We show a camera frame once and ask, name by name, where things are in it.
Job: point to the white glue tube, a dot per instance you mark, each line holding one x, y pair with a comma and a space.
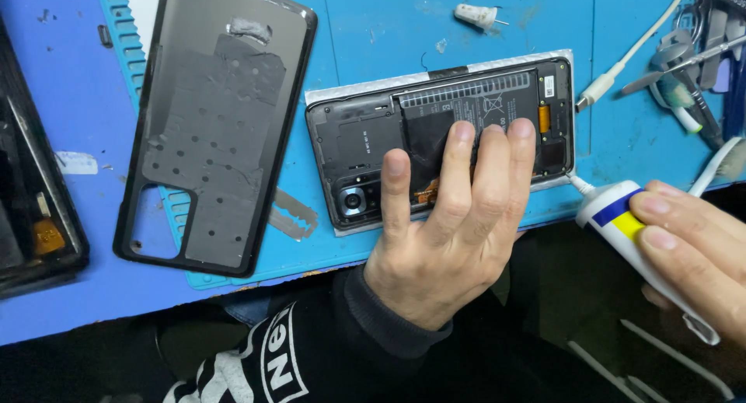
609, 213

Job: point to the white tape scrap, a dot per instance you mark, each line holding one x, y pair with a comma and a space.
76, 163

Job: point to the black phone back cover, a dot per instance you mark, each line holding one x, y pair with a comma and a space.
215, 129

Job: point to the small black plastic piece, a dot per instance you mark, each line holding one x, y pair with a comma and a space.
105, 36

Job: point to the person's right hand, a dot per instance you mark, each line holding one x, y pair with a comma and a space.
705, 257

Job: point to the white metal frame bars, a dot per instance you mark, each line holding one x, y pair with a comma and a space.
676, 356

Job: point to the person's left hand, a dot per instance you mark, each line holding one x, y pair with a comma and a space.
431, 263

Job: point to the white nozzle cap with pin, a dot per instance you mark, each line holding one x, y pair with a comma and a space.
475, 13

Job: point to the white paper sheet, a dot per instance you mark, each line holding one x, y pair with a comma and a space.
140, 12

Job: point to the metal scissors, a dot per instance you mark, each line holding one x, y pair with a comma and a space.
696, 12

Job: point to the black phone display frame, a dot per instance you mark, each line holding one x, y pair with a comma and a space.
35, 216

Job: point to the white brush with green bristles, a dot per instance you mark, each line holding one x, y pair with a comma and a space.
676, 97

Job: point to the metal razor blade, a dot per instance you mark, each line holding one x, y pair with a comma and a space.
294, 213

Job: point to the metal tweezers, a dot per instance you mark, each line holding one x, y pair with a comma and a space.
714, 41

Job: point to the white toothbrush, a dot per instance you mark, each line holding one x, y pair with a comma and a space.
714, 164

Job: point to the black smartphone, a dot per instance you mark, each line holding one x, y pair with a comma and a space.
373, 140

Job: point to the blue silicone work mat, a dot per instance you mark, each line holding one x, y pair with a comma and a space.
384, 30

